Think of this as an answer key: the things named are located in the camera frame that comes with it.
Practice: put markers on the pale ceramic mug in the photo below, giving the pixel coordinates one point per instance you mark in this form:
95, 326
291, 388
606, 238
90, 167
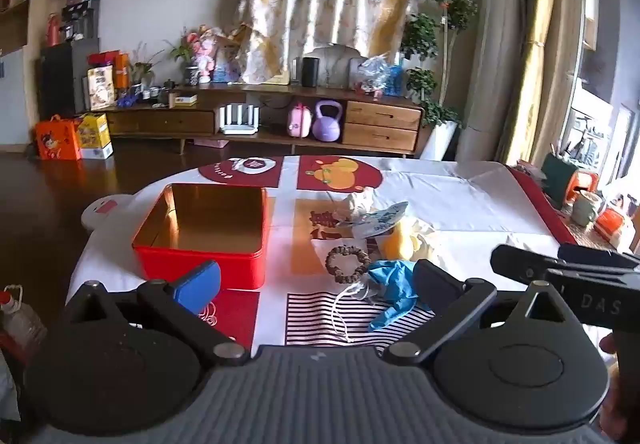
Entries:
585, 210

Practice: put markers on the red flat box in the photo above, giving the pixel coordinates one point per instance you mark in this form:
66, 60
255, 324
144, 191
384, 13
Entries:
102, 58

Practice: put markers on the small white box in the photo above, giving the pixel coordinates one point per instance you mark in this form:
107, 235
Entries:
184, 100

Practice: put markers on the green pen holder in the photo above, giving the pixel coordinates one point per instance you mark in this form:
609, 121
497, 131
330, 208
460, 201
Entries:
557, 179

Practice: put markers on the red thermos bottle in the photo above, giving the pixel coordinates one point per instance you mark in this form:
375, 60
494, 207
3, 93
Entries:
53, 31

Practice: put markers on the purple kettlebell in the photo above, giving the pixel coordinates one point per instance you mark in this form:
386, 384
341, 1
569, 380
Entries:
327, 126

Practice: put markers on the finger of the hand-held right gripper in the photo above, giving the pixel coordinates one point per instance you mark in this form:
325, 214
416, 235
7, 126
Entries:
520, 264
595, 258

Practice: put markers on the oil bottle with red cap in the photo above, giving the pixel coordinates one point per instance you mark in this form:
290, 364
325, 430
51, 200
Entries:
20, 324

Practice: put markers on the person's right hand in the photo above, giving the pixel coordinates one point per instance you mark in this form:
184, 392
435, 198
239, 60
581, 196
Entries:
627, 384

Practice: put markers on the black cabinet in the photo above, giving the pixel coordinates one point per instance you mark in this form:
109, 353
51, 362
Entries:
60, 79

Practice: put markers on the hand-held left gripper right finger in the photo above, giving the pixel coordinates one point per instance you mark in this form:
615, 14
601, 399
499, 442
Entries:
430, 281

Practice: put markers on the small green potted plant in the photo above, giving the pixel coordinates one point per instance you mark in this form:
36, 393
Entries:
182, 51

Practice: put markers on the white planter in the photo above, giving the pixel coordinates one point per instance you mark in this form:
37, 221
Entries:
440, 141

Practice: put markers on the orange gift box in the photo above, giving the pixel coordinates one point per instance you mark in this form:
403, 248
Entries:
57, 139

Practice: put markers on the white router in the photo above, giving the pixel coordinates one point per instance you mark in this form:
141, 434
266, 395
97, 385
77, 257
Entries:
240, 121

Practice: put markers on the clear plastic bag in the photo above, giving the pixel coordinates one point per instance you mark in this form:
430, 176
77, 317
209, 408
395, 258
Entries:
377, 74

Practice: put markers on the black coffee machine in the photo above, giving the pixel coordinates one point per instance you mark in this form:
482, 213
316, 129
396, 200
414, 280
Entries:
80, 21

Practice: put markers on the pink doll bouquet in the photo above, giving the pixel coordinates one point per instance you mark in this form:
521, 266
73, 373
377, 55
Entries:
202, 54

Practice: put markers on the golden curtain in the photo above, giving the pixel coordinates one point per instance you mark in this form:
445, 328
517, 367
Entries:
535, 24

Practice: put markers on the wooden tv stand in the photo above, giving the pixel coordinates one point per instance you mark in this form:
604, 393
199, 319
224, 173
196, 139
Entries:
160, 121

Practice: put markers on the orange paper bag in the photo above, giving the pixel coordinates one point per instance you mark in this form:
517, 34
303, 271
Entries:
122, 71

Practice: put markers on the white round stool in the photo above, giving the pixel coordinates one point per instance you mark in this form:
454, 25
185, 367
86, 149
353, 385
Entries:
102, 211

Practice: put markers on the printed cereal box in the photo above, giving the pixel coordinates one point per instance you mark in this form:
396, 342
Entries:
101, 88

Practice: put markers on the pink tray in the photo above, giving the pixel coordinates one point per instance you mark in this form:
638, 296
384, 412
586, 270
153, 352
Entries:
210, 143

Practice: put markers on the yellow plush toy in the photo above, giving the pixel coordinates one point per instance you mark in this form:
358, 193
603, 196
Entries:
397, 244

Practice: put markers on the pink small case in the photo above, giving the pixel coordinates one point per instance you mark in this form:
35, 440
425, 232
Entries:
299, 123

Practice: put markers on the cream cloth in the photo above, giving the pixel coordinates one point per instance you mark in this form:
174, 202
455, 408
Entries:
425, 239

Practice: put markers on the grey covered standing air conditioner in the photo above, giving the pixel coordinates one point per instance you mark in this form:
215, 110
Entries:
492, 49

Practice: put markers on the red tin box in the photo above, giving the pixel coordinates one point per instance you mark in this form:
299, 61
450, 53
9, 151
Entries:
210, 224

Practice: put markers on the crumpled white cloth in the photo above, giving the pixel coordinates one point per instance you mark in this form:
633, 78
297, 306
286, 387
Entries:
360, 204

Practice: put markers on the white cabinet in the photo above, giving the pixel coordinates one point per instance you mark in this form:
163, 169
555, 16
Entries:
11, 99

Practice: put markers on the yellow carton box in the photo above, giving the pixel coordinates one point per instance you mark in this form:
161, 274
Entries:
95, 134

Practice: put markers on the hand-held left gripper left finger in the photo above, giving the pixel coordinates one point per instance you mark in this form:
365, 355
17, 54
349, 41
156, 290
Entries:
200, 281

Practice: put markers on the black speaker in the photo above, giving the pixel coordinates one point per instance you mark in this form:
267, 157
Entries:
310, 71

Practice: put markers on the orange container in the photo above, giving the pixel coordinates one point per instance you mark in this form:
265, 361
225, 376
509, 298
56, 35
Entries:
584, 181

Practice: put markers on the blue rubber glove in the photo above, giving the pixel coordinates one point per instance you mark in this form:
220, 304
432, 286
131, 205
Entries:
392, 274

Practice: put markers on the grey stone ornament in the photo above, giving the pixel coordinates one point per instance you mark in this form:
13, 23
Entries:
337, 66

